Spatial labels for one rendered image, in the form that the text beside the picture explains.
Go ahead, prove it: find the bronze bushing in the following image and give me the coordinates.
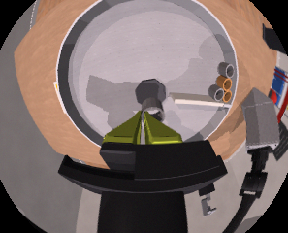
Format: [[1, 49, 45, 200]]
[[222, 90, 232, 102], [216, 75, 232, 91]]

